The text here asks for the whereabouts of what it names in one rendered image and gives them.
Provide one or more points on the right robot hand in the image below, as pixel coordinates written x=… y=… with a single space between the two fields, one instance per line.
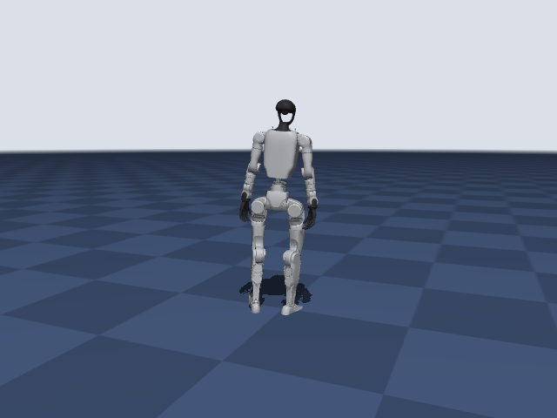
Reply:
x=311 y=215

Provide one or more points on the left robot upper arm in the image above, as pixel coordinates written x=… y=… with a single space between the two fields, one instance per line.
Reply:
x=257 y=148

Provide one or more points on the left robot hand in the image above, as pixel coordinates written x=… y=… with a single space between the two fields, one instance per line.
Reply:
x=244 y=208

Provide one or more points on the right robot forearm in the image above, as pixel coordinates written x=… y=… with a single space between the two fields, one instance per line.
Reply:
x=310 y=189

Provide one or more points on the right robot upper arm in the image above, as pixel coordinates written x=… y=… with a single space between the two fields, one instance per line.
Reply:
x=306 y=143

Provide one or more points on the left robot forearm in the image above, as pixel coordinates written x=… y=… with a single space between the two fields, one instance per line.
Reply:
x=249 y=183

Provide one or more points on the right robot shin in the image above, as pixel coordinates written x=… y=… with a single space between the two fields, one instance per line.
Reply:
x=291 y=274

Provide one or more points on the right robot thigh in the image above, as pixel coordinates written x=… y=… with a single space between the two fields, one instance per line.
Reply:
x=296 y=213

